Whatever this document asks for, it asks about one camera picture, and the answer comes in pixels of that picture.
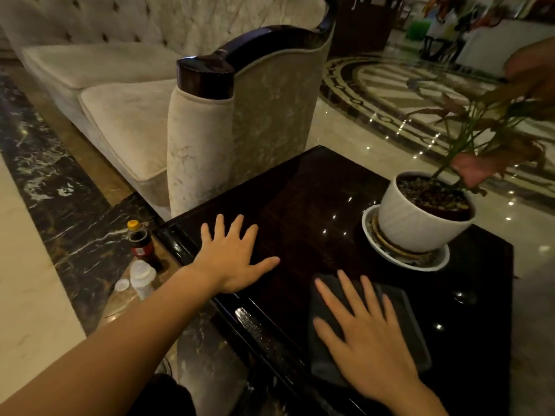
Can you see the white ribbed flower pot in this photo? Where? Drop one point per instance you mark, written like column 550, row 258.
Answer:
column 412, row 225

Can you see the person's left little finger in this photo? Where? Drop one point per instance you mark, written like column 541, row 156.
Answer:
column 207, row 235

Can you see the person's left thumb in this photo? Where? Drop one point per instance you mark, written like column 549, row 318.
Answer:
column 266, row 265

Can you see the black chair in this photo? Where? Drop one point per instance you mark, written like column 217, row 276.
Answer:
column 438, row 47

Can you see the person's left hand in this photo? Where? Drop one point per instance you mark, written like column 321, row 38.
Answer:
column 227, row 266

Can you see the person's left middle finger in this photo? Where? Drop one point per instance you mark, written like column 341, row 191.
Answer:
column 236, row 231

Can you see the white plant saucer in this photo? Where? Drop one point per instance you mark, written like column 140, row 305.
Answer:
column 435, row 259

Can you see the dark grey cleaning cloth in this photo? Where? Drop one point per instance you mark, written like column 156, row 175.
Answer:
column 405, row 320

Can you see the person's left forearm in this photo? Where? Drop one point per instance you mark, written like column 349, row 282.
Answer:
column 112, row 342

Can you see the pink and green leafy plant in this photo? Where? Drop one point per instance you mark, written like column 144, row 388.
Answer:
column 485, row 162

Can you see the person's right forearm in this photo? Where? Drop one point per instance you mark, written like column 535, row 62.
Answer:
column 420, row 400

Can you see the white plastic bottle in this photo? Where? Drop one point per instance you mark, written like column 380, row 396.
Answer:
column 142, row 277

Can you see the white counter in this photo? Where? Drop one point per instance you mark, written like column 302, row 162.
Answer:
column 490, row 45

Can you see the person's right thumb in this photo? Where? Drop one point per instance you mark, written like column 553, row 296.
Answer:
column 328, row 333

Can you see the dark wooden cabinet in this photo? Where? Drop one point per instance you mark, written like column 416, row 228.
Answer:
column 364, row 23

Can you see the cola bottle with yellow cap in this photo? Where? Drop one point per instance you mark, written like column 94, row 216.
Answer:
column 143, row 246

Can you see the beige tufted velvet sofa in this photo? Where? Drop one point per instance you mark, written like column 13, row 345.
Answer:
column 130, row 103

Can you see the person's right little finger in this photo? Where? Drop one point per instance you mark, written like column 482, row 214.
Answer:
column 390, row 311

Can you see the person's dark clothing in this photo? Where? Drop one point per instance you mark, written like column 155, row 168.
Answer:
column 162, row 398

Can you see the white bottle cap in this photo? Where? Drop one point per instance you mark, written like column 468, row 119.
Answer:
column 122, row 285

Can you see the person's right middle finger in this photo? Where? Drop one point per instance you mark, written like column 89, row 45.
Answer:
column 352, row 294

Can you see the person's right hand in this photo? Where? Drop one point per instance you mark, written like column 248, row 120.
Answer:
column 375, row 353

